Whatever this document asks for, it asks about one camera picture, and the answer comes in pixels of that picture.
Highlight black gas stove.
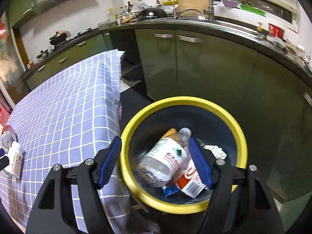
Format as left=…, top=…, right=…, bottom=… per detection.
left=50, top=28, right=99, bottom=50

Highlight red printed box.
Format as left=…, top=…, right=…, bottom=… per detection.
left=268, top=23, right=285, bottom=38

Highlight blue packet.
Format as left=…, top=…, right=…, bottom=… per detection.
left=162, top=185, right=182, bottom=197

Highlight glass pot lid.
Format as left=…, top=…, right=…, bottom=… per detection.
left=177, top=8, right=206, bottom=20

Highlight black wok with lid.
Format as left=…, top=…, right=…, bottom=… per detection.
left=49, top=30, right=69, bottom=45

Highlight clear plastic bottle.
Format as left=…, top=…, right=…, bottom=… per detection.
left=136, top=127, right=193, bottom=188

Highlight blue checked tablecloth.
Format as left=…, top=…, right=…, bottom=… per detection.
left=0, top=49, right=137, bottom=234

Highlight green plastic tray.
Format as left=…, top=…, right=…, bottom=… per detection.
left=240, top=4, right=266, bottom=16

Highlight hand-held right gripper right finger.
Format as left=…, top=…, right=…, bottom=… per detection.
left=188, top=137, right=284, bottom=234

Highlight green lower kitchen cabinets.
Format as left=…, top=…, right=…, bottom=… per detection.
left=23, top=21, right=312, bottom=215

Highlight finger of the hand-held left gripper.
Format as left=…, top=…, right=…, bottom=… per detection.
left=0, top=148, right=10, bottom=170

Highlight yellow rimmed trash bin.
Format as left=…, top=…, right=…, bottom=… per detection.
left=120, top=97, right=248, bottom=214

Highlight yellow sponge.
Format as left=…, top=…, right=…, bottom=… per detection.
left=163, top=127, right=179, bottom=139

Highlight wooden cutting board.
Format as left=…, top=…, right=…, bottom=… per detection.
left=177, top=0, right=215, bottom=11

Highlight white rag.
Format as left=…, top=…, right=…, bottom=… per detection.
left=266, top=35, right=289, bottom=51

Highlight dish rack with dishes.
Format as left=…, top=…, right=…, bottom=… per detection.
left=127, top=2, right=156, bottom=14

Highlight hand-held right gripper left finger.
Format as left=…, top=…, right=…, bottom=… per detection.
left=26, top=136, right=122, bottom=234

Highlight yellow cooking oil bottle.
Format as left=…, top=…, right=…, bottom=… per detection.
left=107, top=8, right=117, bottom=23

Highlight wooden rolling pin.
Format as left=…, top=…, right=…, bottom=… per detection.
left=121, top=15, right=137, bottom=25

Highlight red soda can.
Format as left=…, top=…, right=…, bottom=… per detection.
left=1, top=125, right=19, bottom=149

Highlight steel kitchen faucet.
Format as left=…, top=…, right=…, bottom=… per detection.
left=203, top=0, right=232, bottom=21

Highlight orange and white carton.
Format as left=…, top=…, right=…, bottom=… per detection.
left=175, top=160, right=207, bottom=199

